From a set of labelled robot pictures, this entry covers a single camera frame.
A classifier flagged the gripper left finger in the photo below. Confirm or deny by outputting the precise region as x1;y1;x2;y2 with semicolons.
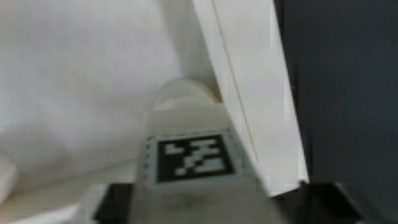
92;183;134;224

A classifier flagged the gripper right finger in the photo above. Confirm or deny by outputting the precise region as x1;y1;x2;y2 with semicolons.
271;182;379;224

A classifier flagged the white table leg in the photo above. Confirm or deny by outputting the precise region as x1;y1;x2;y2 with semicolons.
131;79;285;224

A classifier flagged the white square table top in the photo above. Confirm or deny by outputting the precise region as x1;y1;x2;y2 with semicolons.
0;0;214;224

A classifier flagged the white U-shaped obstacle fence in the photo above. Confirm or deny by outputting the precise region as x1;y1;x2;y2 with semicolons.
193;0;308;195

